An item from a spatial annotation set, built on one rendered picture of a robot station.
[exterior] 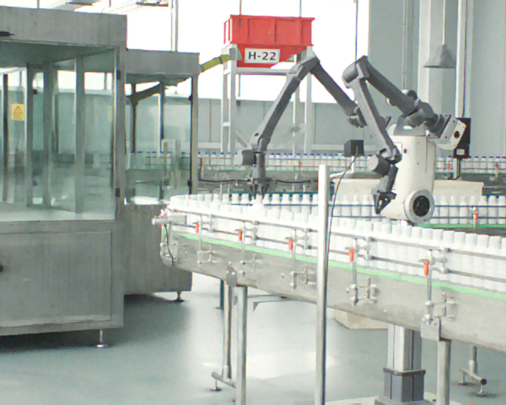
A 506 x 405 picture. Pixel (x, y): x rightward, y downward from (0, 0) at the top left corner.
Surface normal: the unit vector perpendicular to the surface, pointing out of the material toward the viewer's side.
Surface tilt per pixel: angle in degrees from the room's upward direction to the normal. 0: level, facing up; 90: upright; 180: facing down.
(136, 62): 90
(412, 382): 90
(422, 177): 101
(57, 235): 90
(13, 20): 90
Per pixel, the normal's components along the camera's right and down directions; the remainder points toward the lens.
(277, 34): 0.17, 0.05
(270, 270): -0.89, 0.01
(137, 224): 0.47, 0.06
